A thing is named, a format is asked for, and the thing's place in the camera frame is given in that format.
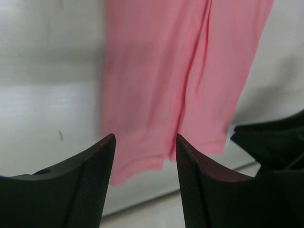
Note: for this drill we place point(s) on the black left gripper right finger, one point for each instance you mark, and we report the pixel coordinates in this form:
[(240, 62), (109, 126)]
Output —
[(214, 196)]

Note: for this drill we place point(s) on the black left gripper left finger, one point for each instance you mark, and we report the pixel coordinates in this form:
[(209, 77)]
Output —
[(69, 194)]

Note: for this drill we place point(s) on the light pink t shirt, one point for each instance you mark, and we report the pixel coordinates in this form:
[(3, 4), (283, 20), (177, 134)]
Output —
[(174, 67)]

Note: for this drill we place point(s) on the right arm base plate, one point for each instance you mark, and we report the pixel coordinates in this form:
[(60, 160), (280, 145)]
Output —
[(276, 145)]

